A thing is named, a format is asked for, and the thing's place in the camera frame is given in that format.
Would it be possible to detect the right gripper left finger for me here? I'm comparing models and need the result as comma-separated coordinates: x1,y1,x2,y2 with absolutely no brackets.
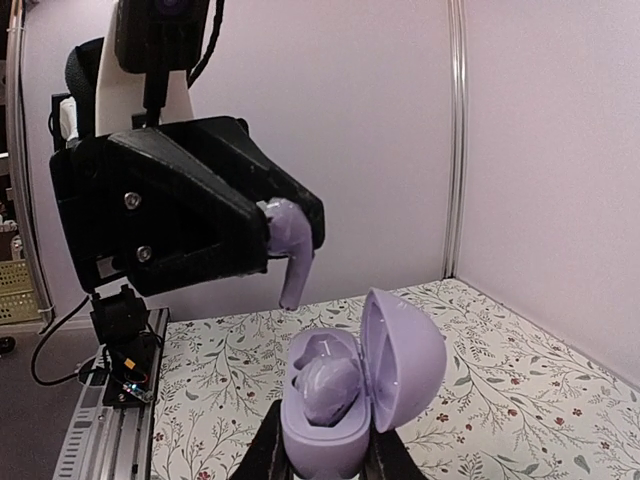
239,400,290,480

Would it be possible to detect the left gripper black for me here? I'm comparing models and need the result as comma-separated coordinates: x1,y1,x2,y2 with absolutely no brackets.
49,129,268,297

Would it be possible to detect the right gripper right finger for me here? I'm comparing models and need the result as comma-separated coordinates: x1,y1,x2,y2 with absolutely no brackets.
364,430,425,480

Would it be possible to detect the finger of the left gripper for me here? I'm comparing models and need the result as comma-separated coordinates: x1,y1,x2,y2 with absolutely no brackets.
160,116,325,249

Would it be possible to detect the purple earbud charging case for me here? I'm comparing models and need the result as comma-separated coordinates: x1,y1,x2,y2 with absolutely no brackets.
281,289,447,479

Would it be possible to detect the purple earbud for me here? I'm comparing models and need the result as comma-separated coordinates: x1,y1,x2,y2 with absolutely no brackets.
261,198,314,311
293,356,361,427

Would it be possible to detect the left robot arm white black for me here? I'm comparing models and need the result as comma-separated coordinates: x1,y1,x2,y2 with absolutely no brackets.
49,38,325,355

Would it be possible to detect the floral table mat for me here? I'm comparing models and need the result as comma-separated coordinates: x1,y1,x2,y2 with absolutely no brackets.
150,280,639,479

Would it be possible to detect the yellow basket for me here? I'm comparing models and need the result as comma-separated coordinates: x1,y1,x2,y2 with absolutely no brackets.
0,260,41,325

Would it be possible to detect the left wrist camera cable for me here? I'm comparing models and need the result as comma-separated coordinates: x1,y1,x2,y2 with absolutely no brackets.
187,0,226,89

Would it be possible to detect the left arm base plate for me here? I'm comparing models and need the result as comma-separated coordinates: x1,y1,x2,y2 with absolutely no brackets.
78,330,163,408

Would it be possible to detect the left aluminium corner post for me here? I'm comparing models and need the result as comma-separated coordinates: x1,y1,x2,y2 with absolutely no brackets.
5,0,55,323

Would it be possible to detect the aluminium corner post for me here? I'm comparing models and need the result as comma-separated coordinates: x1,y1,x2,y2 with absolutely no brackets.
5,0,55,323
442,0,469,279

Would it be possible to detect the aluminium front rail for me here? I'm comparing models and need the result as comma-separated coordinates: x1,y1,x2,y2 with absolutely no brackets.
52,307,171,480

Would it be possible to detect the right aluminium corner post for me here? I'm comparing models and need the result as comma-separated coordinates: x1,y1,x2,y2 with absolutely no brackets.
442,0,469,279

